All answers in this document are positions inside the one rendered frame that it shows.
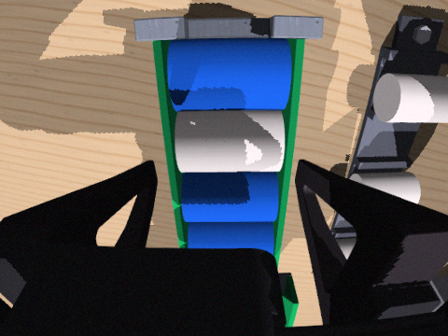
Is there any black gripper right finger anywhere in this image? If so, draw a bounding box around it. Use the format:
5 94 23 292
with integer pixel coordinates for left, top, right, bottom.
295 160 448 325

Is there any blue cylinder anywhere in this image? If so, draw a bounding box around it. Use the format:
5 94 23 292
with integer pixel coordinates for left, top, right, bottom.
181 172 279 222
167 38 291 111
188 221 274 254

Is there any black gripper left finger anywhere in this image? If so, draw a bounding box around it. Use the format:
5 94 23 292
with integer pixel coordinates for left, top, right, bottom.
0 161 158 247

